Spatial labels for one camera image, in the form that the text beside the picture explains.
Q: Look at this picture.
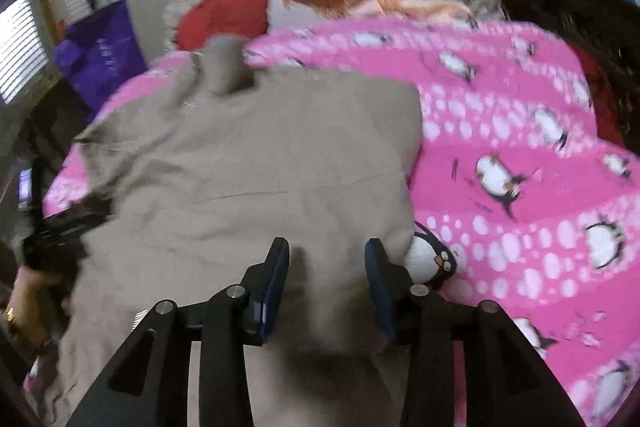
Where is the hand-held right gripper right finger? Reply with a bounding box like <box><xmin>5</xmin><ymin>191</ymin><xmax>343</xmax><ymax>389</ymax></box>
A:
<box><xmin>364</xmin><ymin>238</ymin><xmax>587</xmax><ymax>427</ymax></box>

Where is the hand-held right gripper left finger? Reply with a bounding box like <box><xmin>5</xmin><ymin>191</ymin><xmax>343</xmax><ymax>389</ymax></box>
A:
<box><xmin>65</xmin><ymin>237</ymin><xmax>292</xmax><ymax>427</ymax></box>

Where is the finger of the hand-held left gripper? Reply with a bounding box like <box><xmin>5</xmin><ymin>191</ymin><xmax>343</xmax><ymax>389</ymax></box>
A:
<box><xmin>60</xmin><ymin>194</ymin><xmax>117</xmax><ymax>238</ymax></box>

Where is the beige zip jacket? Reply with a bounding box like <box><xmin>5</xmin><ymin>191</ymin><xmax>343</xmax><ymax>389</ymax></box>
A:
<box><xmin>22</xmin><ymin>34</ymin><xmax>426</xmax><ymax>427</ymax></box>

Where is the person's left hand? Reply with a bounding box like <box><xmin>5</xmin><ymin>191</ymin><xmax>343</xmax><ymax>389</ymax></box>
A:
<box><xmin>10</xmin><ymin>264</ymin><xmax>76</xmax><ymax>343</ymax></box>

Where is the gold wristwatch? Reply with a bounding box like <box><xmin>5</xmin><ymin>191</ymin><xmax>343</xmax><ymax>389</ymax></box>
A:
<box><xmin>2</xmin><ymin>304</ymin><xmax>23</xmax><ymax>334</ymax></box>

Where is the purple bag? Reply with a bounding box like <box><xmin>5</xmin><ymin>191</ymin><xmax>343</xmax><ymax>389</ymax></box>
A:
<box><xmin>54</xmin><ymin>0</ymin><xmax>150</xmax><ymax>122</ymax></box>

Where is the window with grille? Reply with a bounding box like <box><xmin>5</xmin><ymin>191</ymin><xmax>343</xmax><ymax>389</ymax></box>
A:
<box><xmin>0</xmin><ymin>0</ymin><xmax>51</xmax><ymax>105</ymax></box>

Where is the pink penguin print blanket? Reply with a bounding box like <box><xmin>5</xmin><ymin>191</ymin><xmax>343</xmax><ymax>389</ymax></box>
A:
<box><xmin>22</xmin><ymin>18</ymin><xmax>640</xmax><ymax>427</ymax></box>

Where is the red pillow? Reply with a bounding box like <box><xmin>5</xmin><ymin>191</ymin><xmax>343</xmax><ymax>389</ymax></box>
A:
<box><xmin>176</xmin><ymin>0</ymin><xmax>271</xmax><ymax>52</ymax></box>

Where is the red cloth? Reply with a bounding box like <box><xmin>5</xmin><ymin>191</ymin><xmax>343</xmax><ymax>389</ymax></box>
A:
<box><xmin>575</xmin><ymin>44</ymin><xmax>626</xmax><ymax>142</ymax></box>

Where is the dark carved wooden cabinet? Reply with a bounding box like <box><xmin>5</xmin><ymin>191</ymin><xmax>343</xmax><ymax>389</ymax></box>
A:
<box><xmin>490</xmin><ymin>0</ymin><xmax>640</xmax><ymax>152</ymax></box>

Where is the dark wooden bed frame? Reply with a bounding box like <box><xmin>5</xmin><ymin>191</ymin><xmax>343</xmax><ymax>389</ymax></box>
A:
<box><xmin>20</xmin><ymin>77</ymin><xmax>96</xmax><ymax>188</ymax></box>

